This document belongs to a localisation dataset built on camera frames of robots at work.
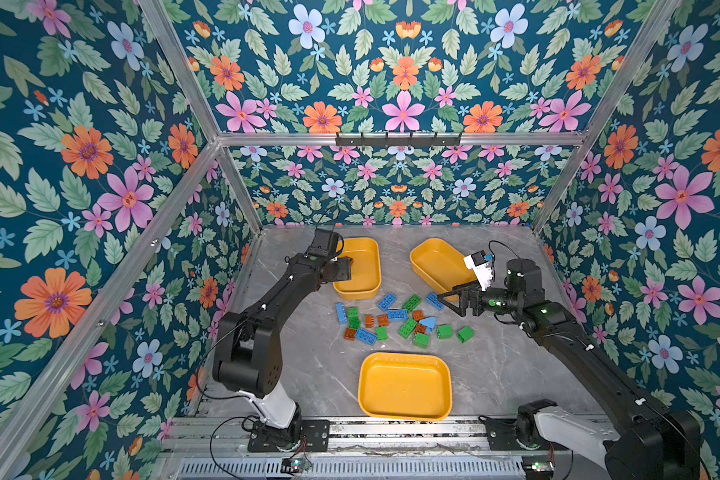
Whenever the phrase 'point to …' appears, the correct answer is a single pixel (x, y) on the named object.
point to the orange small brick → (349, 334)
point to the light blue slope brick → (429, 322)
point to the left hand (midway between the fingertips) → (343, 261)
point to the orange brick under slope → (420, 328)
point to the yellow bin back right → (440, 265)
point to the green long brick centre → (407, 328)
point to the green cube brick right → (444, 331)
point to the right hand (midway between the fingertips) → (448, 291)
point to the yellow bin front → (400, 386)
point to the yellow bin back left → (365, 281)
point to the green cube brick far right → (465, 334)
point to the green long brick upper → (412, 303)
